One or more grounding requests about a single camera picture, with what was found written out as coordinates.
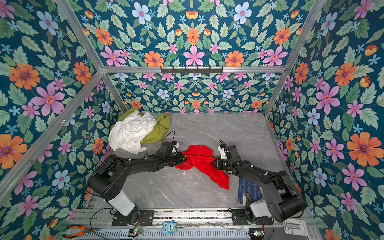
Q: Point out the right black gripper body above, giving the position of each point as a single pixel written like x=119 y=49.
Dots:
x=223 y=164

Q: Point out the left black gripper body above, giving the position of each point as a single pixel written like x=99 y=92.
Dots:
x=174 y=160

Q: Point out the red cloth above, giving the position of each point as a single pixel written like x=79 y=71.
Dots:
x=201 y=157

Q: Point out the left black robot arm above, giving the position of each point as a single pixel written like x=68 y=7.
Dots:
x=110 y=177

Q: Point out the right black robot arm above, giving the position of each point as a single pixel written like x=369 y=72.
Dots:
x=281 y=199

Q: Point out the green cloth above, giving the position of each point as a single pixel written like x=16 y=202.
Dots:
x=160 y=130

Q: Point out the white cloth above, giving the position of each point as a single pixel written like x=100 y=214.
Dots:
x=128 y=133

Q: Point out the blue booklet with barcode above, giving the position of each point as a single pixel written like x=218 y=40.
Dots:
x=252 y=189

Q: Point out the left diagonal aluminium bar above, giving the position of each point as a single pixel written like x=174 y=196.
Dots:
x=13 y=177

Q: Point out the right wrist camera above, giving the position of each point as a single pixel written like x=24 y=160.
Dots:
x=229 y=153

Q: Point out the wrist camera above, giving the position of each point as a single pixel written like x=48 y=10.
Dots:
x=229 y=153
x=168 y=148

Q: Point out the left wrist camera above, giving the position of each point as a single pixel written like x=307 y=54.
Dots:
x=168 y=148

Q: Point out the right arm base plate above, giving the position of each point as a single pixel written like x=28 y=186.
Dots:
x=243 y=217

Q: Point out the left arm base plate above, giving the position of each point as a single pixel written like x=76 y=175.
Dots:
x=136 y=218

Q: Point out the black hook rail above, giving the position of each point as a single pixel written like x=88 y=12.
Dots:
x=192 y=70

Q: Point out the white plastic bracket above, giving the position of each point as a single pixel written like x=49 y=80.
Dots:
x=295 y=227

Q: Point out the aluminium horizontal frame bar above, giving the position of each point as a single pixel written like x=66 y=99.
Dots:
x=143 y=70

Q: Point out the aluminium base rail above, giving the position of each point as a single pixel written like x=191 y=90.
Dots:
x=186 y=216

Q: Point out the orange handled pliers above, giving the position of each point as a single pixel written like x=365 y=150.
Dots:
x=78 y=231

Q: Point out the right aluminium frame post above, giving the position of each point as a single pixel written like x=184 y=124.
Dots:
x=309 y=23

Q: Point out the aluminium corner frame post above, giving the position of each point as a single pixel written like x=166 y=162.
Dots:
x=83 y=39

